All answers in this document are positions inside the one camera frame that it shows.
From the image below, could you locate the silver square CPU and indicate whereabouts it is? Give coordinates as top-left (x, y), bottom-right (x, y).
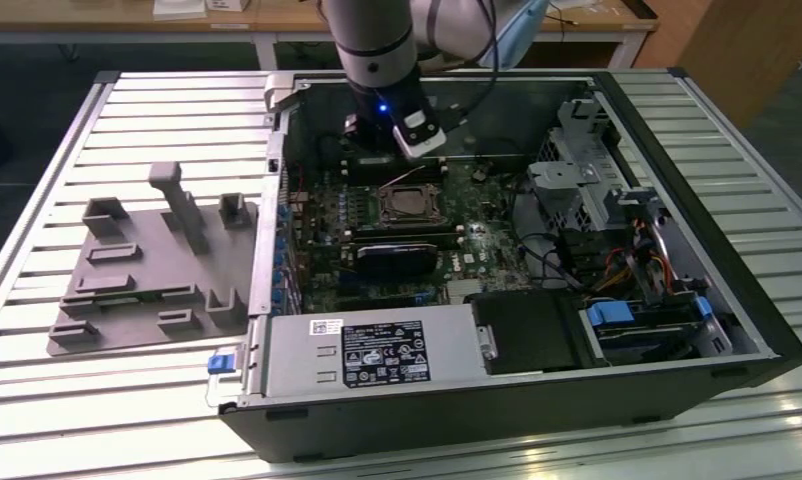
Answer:
top-left (389, 192), bottom-right (428, 214)

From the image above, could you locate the CPU socket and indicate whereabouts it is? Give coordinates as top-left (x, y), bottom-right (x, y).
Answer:
top-left (369, 183), bottom-right (445, 225)

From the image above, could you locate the black graphics card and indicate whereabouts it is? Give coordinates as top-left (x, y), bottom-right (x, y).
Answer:
top-left (342, 239), bottom-right (441, 279)

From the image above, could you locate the green motherboard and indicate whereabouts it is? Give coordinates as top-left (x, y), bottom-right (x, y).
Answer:
top-left (285, 159), bottom-right (534, 316)

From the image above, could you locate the grey metal drive cage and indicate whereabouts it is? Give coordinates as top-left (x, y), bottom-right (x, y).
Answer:
top-left (525, 99), bottom-right (661, 231)

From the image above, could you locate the white box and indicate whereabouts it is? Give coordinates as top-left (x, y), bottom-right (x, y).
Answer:
top-left (151, 0), bottom-right (208, 21)

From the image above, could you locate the small silver heat sink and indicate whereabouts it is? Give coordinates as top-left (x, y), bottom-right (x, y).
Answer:
top-left (446, 279), bottom-right (485, 304)

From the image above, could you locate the grey parts rack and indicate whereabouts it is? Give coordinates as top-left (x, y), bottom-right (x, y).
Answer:
top-left (43, 161), bottom-right (262, 357)

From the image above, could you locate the wooden desk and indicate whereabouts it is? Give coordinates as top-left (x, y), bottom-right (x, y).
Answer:
top-left (0, 0), bottom-right (659, 71)

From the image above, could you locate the silver power supply unit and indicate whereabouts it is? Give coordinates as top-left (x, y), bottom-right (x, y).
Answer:
top-left (258, 304), bottom-right (492, 399)

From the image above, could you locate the black drive bay block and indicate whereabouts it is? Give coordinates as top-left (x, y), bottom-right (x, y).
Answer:
top-left (469, 292), bottom-right (599, 376)

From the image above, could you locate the blue disk carrier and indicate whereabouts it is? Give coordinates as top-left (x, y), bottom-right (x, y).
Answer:
top-left (584, 298), bottom-right (635, 329)

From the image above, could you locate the wooden cabinet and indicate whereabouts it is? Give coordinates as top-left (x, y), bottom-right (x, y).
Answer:
top-left (639, 0), bottom-right (802, 126)

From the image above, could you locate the black open PC case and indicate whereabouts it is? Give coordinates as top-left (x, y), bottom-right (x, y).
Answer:
top-left (216, 69), bottom-right (802, 464)

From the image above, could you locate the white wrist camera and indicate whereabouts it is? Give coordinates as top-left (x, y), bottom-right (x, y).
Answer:
top-left (392, 110), bottom-right (449, 160)

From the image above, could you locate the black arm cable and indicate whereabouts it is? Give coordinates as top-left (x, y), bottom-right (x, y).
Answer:
top-left (449, 0), bottom-right (502, 129)

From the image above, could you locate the coloured wire bundle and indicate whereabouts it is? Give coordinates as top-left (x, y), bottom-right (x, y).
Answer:
top-left (599, 214), bottom-right (675, 301)

